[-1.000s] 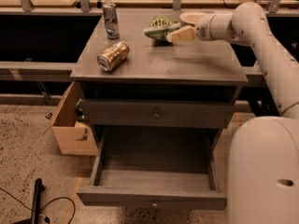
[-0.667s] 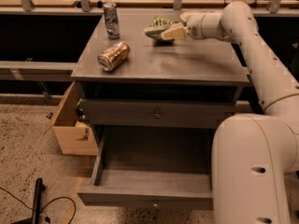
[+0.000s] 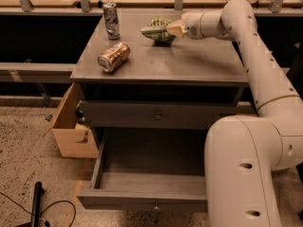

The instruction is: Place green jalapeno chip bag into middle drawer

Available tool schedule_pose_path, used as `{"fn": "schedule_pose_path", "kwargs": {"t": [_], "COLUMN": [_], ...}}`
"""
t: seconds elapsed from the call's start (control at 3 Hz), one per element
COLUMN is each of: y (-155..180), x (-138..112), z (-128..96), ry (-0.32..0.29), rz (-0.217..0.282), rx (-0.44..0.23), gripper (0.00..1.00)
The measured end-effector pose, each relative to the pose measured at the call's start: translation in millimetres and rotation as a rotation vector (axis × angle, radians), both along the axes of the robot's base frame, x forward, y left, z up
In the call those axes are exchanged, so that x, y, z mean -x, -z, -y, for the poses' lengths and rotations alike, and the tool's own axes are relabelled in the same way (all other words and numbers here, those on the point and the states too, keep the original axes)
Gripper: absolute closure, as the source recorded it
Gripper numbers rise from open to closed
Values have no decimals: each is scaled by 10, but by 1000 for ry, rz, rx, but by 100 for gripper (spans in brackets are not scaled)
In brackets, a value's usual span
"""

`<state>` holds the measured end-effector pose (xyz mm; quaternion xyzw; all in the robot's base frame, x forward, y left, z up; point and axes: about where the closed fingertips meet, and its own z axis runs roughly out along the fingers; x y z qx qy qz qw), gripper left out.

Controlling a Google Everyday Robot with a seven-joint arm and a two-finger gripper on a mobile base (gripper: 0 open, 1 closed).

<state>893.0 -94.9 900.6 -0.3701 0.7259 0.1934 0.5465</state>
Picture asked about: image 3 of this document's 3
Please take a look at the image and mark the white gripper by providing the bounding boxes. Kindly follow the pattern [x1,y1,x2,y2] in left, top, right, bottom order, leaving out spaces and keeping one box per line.
[167,11,203,39]

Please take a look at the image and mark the green jalapeno chip bag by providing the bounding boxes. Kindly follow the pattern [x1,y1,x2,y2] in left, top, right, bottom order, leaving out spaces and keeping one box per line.
[141,15,174,44]

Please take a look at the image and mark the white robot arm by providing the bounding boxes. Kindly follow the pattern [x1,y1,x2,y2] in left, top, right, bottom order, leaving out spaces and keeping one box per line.
[168,0,303,227]

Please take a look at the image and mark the grey wooden drawer cabinet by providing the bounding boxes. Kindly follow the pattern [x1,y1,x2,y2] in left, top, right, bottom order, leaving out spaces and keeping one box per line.
[69,9,250,163]

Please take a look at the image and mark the closed grey middle drawer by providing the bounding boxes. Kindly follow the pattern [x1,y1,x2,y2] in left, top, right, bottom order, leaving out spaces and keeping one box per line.
[80,100,237,130]

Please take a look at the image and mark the open grey bottom drawer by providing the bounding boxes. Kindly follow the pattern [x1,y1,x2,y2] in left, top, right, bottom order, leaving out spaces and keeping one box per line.
[78,128,207,212]

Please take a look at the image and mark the upright silver blue can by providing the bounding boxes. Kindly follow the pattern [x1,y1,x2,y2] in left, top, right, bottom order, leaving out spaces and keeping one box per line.
[102,2,120,40]

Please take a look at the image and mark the gold can lying sideways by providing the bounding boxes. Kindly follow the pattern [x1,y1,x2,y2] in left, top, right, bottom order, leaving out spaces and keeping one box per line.
[98,42,131,73]

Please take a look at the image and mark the open cardboard box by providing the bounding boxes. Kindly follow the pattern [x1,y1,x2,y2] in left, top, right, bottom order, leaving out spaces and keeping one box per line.
[44,83,98,158]

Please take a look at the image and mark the black floor stand pole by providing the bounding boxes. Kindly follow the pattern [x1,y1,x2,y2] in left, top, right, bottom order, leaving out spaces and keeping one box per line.
[16,182,45,227]

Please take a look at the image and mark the black floor cable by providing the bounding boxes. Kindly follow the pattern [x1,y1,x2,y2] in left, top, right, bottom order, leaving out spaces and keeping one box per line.
[0,190,78,227]

